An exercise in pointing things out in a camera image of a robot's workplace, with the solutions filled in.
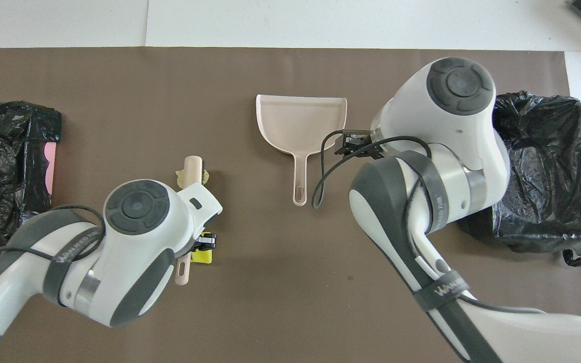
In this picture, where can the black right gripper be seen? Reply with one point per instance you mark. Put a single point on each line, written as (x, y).
(361, 147)

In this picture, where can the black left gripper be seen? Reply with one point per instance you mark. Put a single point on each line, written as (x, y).
(209, 237)

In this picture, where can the yellow sponge piece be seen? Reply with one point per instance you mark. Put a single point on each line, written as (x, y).
(202, 255)

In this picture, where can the beige plastic dustpan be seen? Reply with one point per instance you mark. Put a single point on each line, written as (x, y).
(300, 126)

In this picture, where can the beige hand brush black bristles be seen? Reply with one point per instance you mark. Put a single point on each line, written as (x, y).
(192, 171)

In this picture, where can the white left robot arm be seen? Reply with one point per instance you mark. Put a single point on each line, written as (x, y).
(119, 272)

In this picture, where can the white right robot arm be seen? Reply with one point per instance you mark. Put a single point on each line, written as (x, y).
(452, 136)

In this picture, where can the pink plastic bin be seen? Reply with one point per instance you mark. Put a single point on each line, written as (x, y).
(50, 166)

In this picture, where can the black plastic trash bag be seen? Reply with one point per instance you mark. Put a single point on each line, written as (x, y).
(3, 161)
(547, 166)

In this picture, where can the brown table mat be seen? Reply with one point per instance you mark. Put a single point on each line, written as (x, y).
(270, 302)

